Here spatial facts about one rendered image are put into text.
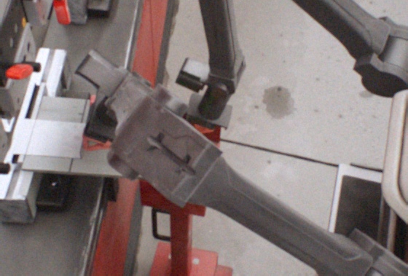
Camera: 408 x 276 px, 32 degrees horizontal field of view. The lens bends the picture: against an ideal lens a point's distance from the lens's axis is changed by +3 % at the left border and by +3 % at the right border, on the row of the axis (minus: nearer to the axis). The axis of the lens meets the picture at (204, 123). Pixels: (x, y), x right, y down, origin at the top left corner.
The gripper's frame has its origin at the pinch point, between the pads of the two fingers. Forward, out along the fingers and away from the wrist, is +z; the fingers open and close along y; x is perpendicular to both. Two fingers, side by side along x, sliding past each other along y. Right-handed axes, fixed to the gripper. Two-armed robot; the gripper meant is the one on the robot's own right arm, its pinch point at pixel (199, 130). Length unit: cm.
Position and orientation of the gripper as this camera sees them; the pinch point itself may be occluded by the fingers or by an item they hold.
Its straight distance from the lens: 164.9
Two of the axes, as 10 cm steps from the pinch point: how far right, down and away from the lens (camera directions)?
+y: -9.4, -3.1, -1.1
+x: -1.9, 7.8, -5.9
